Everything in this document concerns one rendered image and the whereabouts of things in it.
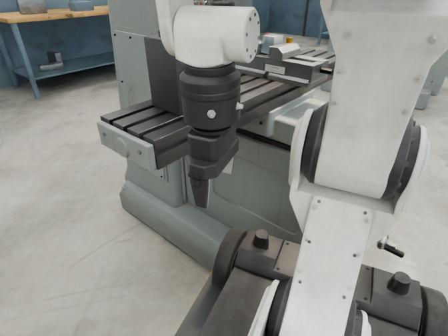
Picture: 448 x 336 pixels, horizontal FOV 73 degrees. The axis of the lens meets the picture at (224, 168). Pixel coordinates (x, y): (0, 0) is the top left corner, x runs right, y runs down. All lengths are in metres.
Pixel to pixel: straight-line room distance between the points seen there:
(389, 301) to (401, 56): 0.61
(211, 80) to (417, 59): 0.24
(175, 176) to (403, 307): 1.12
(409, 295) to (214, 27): 0.75
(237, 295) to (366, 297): 0.32
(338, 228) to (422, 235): 1.56
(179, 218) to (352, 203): 1.16
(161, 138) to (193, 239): 0.92
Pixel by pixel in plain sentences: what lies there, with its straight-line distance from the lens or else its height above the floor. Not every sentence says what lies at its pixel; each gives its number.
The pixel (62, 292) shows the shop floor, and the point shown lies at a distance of 1.72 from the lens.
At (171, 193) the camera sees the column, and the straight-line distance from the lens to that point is 1.65.
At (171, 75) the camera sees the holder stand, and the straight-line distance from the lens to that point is 0.82.
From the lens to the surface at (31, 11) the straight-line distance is 4.61.
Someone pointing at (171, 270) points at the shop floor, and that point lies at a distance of 1.64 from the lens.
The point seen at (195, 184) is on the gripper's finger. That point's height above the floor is 0.98.
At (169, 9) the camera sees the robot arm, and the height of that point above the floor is 1.22.
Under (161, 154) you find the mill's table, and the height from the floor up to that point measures 0.90.
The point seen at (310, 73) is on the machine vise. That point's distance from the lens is 1.09.
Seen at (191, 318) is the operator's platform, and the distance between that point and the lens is 1.01.
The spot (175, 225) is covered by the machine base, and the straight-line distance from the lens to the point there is 1.64.
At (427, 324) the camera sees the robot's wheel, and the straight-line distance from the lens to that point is 0.91.
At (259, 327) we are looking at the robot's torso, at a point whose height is 0.74.
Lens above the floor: 1.26
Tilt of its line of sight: 32 degrees down
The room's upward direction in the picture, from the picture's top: straight up
